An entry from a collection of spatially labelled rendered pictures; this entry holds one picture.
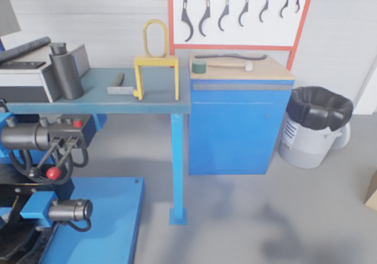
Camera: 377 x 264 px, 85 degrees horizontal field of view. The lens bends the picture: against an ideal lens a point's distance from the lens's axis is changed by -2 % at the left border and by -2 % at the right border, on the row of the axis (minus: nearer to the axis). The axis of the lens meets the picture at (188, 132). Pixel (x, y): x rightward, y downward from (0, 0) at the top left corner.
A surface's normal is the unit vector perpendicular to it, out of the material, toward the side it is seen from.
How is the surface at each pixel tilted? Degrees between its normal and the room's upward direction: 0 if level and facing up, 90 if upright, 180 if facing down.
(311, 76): 90
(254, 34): 90
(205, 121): 90
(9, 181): 0
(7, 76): 90
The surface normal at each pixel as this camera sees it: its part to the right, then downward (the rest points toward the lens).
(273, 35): 0.03, 0.58
